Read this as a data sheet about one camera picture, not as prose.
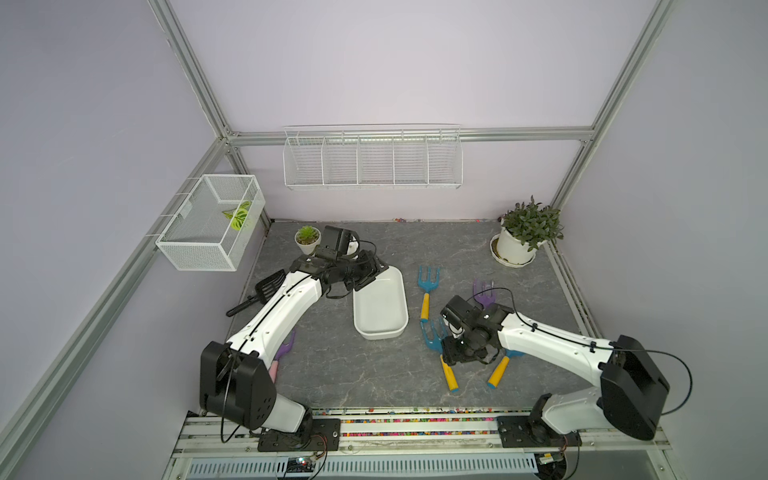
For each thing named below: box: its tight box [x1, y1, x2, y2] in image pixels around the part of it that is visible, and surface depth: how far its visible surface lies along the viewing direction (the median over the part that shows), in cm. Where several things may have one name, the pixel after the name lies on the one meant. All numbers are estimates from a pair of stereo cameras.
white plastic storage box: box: [352, 266, 409, 341], surface depth 96 cm
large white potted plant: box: [489, 195, 564, 268], surface depth 96 cm
